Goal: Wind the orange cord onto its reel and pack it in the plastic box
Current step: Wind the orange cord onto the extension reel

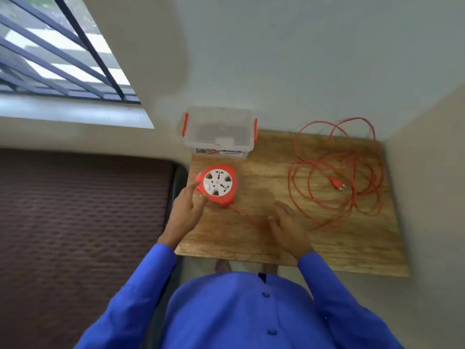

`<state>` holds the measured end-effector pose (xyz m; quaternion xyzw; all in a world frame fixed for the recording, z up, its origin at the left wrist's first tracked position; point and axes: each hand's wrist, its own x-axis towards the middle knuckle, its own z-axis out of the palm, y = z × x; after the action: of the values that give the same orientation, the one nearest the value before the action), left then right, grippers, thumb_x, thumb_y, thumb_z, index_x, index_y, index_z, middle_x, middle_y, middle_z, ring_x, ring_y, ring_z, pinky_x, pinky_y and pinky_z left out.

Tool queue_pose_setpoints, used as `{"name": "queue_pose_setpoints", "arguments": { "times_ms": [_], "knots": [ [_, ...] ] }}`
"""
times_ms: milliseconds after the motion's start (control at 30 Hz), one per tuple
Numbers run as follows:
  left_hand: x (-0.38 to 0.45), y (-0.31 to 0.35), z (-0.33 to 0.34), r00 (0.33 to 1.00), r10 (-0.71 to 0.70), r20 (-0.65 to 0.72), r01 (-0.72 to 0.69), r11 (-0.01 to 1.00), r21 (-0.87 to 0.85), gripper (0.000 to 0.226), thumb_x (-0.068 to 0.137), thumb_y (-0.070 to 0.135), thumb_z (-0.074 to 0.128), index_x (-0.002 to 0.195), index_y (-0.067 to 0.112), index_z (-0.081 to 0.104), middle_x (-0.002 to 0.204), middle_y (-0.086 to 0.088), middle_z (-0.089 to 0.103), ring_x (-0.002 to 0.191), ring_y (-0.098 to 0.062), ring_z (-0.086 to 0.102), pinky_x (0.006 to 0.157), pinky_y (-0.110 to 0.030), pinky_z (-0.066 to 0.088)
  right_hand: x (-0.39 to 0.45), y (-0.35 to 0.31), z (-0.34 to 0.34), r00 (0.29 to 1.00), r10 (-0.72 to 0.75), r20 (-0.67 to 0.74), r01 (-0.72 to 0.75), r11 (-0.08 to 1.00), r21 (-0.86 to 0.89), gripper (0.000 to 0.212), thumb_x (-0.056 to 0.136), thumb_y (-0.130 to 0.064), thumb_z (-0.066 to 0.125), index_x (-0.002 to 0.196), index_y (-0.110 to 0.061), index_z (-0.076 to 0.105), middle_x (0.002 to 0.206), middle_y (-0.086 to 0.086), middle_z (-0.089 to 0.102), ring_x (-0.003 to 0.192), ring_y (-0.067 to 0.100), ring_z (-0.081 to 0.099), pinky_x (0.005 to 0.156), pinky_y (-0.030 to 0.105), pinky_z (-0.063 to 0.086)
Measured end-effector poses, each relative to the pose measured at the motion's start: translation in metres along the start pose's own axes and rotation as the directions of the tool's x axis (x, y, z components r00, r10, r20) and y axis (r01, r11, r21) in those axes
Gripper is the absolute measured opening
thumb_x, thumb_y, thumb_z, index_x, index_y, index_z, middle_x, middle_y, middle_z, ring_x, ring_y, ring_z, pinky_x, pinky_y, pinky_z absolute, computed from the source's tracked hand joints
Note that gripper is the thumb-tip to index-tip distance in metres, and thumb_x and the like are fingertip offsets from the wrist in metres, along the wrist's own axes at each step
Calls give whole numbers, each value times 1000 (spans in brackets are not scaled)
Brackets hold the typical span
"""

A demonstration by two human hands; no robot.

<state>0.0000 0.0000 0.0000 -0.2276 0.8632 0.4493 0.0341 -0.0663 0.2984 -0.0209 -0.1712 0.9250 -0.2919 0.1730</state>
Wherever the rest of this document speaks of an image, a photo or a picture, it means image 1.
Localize person's right hand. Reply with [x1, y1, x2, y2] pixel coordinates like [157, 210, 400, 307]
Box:
[268, 201, 315, 261]

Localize person's left hand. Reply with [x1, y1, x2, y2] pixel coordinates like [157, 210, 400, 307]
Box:
[160, 181, 209, 248]

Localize red round extension cord reel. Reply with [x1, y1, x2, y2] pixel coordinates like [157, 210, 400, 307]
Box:
[195, 164, 239, 207]

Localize person's left forearm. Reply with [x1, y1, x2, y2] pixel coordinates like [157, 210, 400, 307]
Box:
[74, 243, 178, 349]

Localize person's right forearm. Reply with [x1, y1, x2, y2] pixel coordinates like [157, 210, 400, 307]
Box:
[297, 251, 404, 349]

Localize blue button shirt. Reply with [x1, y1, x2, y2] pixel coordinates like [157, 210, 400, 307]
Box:
[159, 271, 339, 349]

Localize clear plastic box red clips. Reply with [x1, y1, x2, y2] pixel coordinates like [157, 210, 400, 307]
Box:
[181, 106, 259, 160]

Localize brown patterned mattress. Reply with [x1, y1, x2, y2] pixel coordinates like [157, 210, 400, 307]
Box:
[0, 148, 178, 349]

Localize white window sill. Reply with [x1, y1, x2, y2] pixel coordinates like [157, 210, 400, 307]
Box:
[0, 94, 155, 130]

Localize dark metal window grille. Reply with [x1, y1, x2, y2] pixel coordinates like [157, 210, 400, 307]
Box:
[0, 0, 141, 105]

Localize orange extension cable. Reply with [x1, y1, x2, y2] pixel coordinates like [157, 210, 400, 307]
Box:
[228, 117, 386, 234]

